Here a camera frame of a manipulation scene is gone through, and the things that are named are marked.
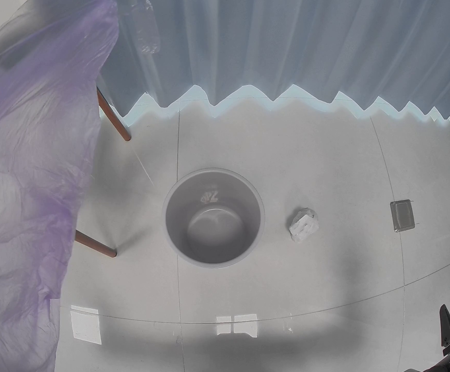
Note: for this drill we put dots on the crumpled white paper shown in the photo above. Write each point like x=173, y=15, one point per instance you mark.
x=304, y=225

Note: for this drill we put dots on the pale blue curtain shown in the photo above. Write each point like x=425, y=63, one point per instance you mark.
x=287, y=33

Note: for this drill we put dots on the purple plastic bag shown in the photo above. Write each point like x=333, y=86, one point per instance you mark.
x=23, y=149

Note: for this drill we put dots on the white wooden chair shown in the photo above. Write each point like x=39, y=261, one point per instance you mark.
x=112, y=116

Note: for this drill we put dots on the white trash bin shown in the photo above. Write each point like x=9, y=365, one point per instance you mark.
x=213, y=223

